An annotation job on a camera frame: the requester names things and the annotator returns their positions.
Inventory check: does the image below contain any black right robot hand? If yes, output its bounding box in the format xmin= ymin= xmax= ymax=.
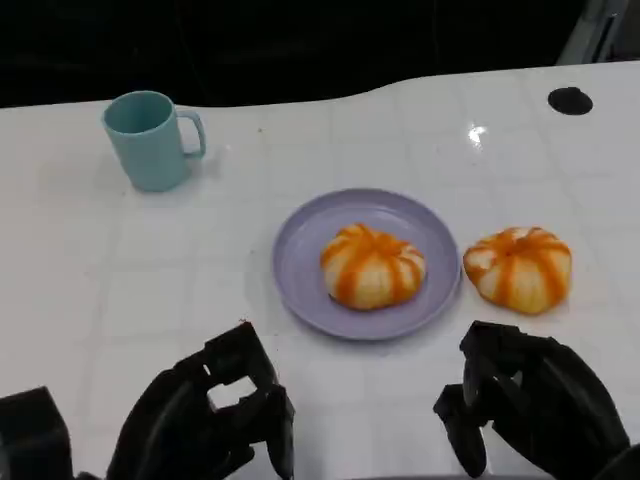
xmin=432 ymin=320 xmax=631 ymax=479

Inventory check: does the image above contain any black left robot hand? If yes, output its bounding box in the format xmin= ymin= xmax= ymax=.
xmin=105 ymin=322 xmax=296 ymax=480

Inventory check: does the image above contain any orange and white bread roll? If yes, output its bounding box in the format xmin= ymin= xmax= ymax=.
xmin=462 ymin=225 xmax=573 ymax=316
xmin=319 ymin=222 xmax=428 ymax=314

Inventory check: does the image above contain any lilac plate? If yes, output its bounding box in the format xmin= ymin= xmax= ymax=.
xmin=272 ymin=187 xmax=462 ymax=343

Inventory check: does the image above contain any pale green mug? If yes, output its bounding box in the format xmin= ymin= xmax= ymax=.
xmin=102 ymin=90 xmax=208 ymax=193

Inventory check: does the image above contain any black round table grommet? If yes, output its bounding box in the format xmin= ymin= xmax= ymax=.
xmin=547 ymin=86 xmax=595 ymax=117

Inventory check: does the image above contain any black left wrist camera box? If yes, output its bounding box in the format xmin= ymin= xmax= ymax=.
xmin=0 ymin=385 xmax=77 ymax=480

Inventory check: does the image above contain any grey metal frame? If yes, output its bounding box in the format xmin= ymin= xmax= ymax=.
xmin=556 ymin=0 xmax=632 ymax=65

